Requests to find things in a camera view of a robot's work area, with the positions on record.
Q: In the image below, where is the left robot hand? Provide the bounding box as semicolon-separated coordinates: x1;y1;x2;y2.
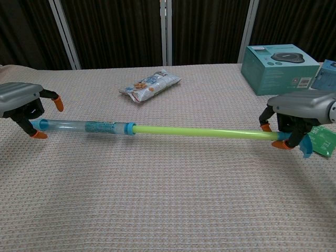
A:
0;82;65;139

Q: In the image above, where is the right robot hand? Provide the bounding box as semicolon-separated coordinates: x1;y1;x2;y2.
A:
258;91;336;151

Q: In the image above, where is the clear blue plastic tube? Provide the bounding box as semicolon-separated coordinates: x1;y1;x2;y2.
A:
28;118;137;137

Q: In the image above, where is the light blue cardboard box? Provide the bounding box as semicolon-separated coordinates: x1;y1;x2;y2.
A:
311;59;336;92

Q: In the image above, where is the teal speaker product box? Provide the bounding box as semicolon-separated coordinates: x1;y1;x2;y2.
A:
240;44;321;96

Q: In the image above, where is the green sachet packet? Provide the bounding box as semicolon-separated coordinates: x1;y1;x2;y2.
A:
307;125;336;159

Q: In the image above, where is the white snack bag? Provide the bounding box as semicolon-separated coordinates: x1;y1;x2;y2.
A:
119;69;182;103

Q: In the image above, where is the beige woven tablecloth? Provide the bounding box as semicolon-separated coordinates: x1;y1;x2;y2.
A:
0;62;336;252

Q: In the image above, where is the white screen frame post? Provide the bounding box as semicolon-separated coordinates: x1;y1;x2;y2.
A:
48;0;81;70
237;0;261;64
159;0;173;66

